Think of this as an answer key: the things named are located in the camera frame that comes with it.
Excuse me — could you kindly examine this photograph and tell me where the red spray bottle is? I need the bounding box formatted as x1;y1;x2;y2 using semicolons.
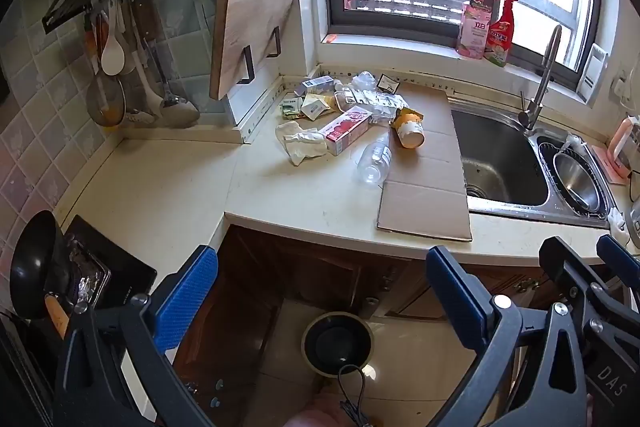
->
484;0;518;68

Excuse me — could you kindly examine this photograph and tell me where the steel sink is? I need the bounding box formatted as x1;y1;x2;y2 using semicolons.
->
447;99;613;228

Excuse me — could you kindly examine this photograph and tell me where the steel faucet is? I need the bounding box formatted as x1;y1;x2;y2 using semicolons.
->
517;25;563;131

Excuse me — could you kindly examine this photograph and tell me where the wooden cutting board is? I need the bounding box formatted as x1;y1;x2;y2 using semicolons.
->
209;0;301;102

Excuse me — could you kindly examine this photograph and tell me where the crumpled white tissue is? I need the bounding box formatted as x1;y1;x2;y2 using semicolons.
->
275;121;328;166

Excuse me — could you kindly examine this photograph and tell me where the black cable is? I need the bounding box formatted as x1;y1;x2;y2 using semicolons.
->
337;364;373;427

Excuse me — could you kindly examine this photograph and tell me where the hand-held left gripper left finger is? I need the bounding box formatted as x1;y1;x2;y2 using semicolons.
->
52;245;221;427

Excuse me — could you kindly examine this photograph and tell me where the small white box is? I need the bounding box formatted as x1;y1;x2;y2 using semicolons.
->
300;76;335;96

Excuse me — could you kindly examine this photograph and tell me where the black gas stove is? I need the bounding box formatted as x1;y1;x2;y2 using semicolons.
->
60;214;158;313

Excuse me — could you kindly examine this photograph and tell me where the strawberry milk carton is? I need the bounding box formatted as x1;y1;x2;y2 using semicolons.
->
317;105;373;156

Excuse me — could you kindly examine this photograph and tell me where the person's leg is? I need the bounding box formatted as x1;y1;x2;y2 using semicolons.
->
287;399;351;427

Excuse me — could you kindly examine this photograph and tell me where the white rice spoon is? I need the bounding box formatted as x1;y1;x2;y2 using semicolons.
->
101;0;126;76

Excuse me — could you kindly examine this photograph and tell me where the yellow sachet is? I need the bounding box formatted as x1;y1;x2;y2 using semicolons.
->
302;94;338;122

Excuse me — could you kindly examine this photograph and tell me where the cream trash bin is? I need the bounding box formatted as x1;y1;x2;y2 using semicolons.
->
301;311;376;379

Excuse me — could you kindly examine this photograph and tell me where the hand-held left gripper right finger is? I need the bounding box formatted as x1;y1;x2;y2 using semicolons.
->
425;246;588;427

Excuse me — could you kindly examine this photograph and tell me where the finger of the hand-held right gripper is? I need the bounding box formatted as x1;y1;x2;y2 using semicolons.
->
539;235;627;338
596;233;640;303

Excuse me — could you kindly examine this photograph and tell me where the pink pump bottle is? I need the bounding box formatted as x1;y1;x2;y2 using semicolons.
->
456;0;492;60

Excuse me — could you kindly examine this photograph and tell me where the round wire strainer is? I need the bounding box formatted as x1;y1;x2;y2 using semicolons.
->
86;72;127;128

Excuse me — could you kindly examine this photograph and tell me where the clear plastic bottle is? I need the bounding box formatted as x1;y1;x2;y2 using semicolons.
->
354;138;393;186

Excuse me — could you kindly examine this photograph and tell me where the steel ladle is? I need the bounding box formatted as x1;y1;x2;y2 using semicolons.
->
142;7;201;129

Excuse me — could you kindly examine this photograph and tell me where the black wok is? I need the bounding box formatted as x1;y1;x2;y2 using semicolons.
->
9;210;73;340

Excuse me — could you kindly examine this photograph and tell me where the flat cardboard sheet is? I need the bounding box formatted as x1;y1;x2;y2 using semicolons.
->
376;81;473;242

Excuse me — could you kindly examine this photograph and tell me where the yellow paper cup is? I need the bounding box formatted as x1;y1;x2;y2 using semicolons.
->
392;107;426;150

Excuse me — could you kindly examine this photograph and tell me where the steel bowl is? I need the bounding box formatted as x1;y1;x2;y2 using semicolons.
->
552;150;601;212

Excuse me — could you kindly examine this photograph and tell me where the pink countertop appliance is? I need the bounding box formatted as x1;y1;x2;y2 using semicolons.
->
607;116;640;172

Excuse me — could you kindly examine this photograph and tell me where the white wall box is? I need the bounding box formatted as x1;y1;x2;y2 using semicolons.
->
575;42;610;104

